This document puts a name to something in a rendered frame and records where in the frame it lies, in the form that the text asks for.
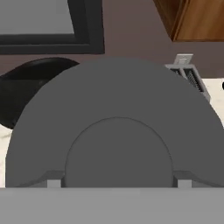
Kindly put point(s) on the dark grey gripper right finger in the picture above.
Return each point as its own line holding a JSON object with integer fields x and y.
{"x": 184, "y": 176}

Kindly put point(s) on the small black object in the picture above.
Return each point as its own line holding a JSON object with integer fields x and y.
{"x": 222, "y": 85}

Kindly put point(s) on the black framed window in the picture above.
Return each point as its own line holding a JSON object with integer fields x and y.
{"x": 87, "y": 26}

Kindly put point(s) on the black round appliance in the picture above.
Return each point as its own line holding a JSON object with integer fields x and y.
{"x": 26, "y": 84}

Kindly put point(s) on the silver toaster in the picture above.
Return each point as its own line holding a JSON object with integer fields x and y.
{"x": 192, "y": 77}

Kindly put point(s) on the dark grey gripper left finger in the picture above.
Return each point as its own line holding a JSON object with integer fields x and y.
{"x": 52, "y": 176}

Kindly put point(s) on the wooden wall cupboard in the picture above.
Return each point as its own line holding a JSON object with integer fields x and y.
{"x": 198, "y": 20}

